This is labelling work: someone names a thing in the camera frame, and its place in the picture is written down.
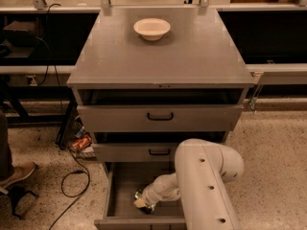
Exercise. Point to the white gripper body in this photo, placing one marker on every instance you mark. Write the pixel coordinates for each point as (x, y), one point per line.
(149, 196)

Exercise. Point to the green soda can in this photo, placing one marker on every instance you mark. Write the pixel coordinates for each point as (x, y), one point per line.
(149, 208)

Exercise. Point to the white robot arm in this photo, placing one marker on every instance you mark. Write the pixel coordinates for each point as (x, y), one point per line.
(201, 170)

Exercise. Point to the bottom grey drawer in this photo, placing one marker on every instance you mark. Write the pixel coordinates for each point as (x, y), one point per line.
(124, 180)

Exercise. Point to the grey drawer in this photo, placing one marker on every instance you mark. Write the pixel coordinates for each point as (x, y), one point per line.
(133, 118)
(124, 180)
(131, 152)

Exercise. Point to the middle grey drawer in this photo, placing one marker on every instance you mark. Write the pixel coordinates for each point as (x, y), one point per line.
(131, 152)

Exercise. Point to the top grey drawer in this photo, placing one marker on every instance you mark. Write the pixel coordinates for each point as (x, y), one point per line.
(133, 118)

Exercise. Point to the grey drawer cabinet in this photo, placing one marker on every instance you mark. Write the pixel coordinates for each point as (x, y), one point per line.
(195, 63)

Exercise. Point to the orange snack packet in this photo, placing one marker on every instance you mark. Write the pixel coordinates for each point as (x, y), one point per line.
(81, 143)

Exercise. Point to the brown shoe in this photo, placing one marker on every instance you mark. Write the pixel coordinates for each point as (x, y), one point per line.
(18, 173)

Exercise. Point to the black chair base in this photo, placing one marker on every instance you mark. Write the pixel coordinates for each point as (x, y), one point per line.
(15, 194)

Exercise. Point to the white bowl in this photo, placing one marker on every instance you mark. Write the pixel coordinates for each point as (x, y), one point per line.
(152, 29)

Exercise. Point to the black middle drawer handle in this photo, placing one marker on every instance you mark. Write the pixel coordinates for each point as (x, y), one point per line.
(154, 152)

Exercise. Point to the black drawer handle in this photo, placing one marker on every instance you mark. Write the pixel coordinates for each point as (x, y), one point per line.
(154, 152)
(162, 118)

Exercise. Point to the black top drawer handle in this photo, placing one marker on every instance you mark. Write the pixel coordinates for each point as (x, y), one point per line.
(162, 118)

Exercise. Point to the wire basket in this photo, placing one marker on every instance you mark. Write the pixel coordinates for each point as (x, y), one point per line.
(74, 130)

